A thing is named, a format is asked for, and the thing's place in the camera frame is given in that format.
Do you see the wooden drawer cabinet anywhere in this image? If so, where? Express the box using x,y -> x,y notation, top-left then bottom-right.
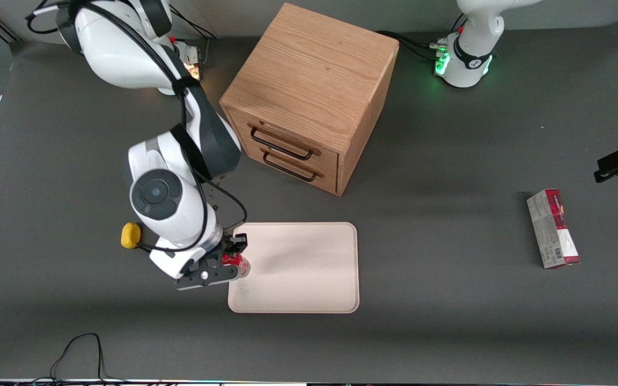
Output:
219,3 -> 400,197

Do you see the red coke bottle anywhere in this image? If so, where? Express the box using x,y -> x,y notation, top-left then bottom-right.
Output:
221,254 -> 252,278

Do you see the black right arm base cable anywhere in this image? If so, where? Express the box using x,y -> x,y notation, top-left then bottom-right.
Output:
170,8 -> 218,68

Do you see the black arm base cable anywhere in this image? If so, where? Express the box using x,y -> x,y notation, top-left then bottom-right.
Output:
170,8 -> 218,68
376,13 -> 468,61

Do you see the yellow lemon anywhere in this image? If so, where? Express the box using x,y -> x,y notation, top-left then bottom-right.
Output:
121,222 -> 142,250

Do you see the black drawer handle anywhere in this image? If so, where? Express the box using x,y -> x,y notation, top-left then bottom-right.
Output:
248,123 -> 322,161
261,149 -> 325,183

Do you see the thin black table cable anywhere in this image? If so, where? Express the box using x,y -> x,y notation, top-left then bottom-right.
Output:
33,332 -> 127,384

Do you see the beige rectangular tray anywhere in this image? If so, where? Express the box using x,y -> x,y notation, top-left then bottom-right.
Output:
227,222 -> 360,314

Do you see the wooden drawer front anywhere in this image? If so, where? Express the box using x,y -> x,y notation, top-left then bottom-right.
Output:
226,106 -> 340,175
233,134 -> 340,195

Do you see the black left arm base cable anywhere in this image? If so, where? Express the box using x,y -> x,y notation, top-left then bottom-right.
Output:
376,13 -> 468,61

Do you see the red plaid cardboard box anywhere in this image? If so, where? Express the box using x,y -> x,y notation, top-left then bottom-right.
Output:
526,188 -> 581,270

